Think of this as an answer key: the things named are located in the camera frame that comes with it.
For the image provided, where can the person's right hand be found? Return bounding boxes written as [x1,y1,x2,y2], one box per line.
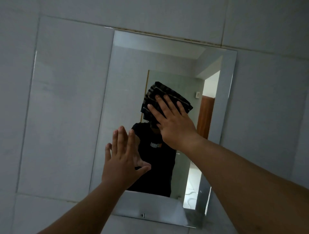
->
[147,94,202,152]

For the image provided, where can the person's left hand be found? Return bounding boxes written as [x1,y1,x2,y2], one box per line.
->
[101,126,152,191]

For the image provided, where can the dark striped cleaning cloth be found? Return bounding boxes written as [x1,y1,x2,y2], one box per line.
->
[141,81,193,127]

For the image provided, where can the person's left forearm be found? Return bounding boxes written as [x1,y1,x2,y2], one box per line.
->
[37,181,126,234]

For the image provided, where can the person's right forearm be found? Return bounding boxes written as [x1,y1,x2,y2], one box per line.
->
[185,135,309,234]

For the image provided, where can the frameless rectangular wall mirror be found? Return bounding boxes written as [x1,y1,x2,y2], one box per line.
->
[89,29,238,228]

